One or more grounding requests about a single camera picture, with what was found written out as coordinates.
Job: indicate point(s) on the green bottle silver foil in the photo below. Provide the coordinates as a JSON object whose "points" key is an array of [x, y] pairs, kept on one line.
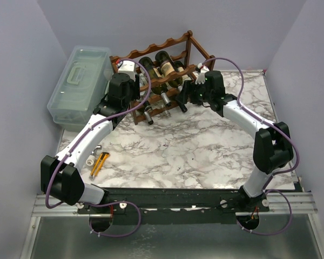
{"points": [[160, 90], [167, 66]]}

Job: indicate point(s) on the brown wooden wine rack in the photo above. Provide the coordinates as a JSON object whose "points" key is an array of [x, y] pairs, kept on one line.
{"points": [[184, 57]]}

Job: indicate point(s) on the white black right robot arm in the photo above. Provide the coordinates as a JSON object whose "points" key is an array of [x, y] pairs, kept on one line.
{"points": [[272, 148]]}

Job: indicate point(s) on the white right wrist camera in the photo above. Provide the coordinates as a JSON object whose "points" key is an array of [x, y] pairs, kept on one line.
{"points": [[201, 75]]}

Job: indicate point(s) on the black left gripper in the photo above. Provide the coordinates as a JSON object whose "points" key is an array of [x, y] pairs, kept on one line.
{"points": [[135, 85]]}

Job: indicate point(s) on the yellow utility knife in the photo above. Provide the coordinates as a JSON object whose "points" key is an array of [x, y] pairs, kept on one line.
{"points": [[98, 165]]}

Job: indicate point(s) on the aluminium extrusion rail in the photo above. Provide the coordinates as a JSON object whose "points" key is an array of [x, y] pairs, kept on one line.
{"points": [[297, 203]]}

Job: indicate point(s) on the silver metal pipe fitting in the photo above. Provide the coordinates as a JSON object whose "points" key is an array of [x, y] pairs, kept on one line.
{"points": [[91, 159]]}

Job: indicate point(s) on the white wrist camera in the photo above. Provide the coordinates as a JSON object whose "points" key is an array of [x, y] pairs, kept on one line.
{"points": [[127, 67], [201, 75]]}

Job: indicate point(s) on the clear glass wine bottle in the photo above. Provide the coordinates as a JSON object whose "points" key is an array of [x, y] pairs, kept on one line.
{"points": [[166, 112]]}

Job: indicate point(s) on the black metal base rail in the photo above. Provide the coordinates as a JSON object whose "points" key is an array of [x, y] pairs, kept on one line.
{"points": [[175, 206]]}

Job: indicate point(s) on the translucent green plastic toolbox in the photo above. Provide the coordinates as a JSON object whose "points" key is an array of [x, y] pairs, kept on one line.
{"points": [[80, 87]]}

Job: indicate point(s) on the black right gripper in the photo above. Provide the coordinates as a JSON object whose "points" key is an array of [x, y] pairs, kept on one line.
{"points": [[189, 90]]}

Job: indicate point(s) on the clear bottle black cap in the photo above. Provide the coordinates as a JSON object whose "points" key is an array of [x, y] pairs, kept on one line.
{"points": [[140, 81]]}

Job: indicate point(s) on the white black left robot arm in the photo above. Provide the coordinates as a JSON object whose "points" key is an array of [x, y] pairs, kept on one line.
{"points": [[60, 174]]}

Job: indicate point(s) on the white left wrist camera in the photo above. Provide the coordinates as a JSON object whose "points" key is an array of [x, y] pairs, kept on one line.
{"points": [[127, 67]]}

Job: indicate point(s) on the green bottle brown label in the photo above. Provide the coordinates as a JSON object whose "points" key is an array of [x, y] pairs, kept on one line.
{"points": [[146, 110]]}

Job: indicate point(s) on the dark green wine bottle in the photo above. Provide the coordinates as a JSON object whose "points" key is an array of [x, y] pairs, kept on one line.
{"points": [[169, 98], [180, 67]]}

